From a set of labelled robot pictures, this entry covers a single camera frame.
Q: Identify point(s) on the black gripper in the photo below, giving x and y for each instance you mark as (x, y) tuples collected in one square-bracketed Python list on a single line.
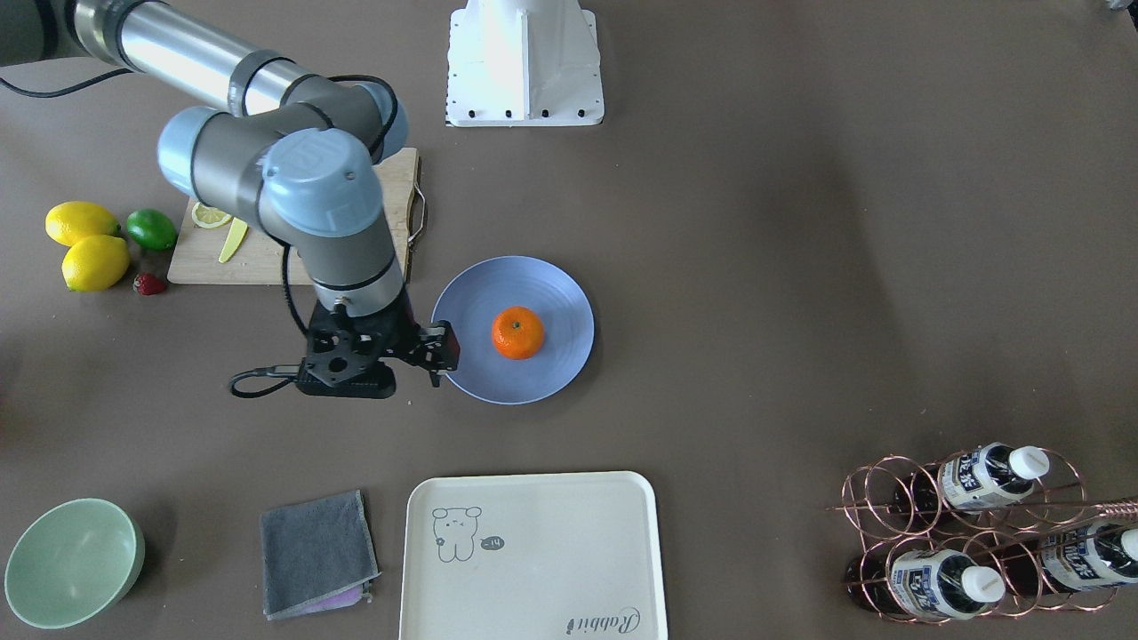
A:
[(402, 321)]

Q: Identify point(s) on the blue round plate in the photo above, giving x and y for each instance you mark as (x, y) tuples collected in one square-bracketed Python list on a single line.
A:
[(478, 294)]

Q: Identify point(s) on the orange fruit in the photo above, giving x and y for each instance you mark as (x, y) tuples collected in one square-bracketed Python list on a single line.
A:
[(518, 333)]

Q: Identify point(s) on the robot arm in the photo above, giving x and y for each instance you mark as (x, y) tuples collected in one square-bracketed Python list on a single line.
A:
[(293, 155)]

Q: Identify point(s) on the wooden cutting board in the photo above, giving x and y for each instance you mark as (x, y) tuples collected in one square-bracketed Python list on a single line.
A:
[(257, 260)]

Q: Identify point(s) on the yellow plastic knife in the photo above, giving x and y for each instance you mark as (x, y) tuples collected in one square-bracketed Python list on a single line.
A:
[(237, 230)]

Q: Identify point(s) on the grey folded cloth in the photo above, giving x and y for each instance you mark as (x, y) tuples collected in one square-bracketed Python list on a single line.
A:
[(317, 555)]

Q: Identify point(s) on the cream rabbit tray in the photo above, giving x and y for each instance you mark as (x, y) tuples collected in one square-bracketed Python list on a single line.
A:
[(537, 556)]

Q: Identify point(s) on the lower lemon slice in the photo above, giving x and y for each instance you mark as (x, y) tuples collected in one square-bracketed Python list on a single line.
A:
[(207, 217)]

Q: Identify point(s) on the red strawberry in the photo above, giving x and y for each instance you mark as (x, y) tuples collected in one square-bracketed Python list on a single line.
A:
[(149, 284)]

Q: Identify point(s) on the green lime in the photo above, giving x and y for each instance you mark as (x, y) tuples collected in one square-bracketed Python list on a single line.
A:
[(151, 229)]

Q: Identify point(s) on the upper whole lemon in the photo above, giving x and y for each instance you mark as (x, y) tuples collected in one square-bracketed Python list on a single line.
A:
[(95, 263)]

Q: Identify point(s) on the whole lemon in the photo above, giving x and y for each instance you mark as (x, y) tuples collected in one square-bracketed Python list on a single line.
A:
[(69, 222), (95, 263)]

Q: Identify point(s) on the lower whole lemon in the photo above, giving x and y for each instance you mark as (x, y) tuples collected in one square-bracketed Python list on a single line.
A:
[(69, 222)]

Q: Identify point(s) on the mint green bowl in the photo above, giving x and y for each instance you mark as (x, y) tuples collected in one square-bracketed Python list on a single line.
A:
[(74, 562)]

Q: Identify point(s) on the front tea bottle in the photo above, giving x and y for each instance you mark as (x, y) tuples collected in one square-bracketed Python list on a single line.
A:
[(924, 585)]

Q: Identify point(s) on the tea bottle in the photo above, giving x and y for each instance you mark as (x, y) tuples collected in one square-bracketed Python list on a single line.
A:
[(924, 585), (1100, 555), (990, 476)]

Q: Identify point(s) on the rear tea bottle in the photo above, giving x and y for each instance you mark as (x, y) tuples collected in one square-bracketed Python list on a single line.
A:
[(1100, 555), (990, 476)]

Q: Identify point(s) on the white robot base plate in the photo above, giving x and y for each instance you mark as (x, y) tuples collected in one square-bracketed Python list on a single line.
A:
[(524, 98)]

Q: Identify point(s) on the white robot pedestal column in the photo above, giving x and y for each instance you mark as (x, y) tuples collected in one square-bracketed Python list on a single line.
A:
[(524, 44)]

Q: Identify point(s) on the copper wire bottle rack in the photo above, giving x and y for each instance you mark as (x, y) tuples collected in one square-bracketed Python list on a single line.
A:
[(994, 531)]

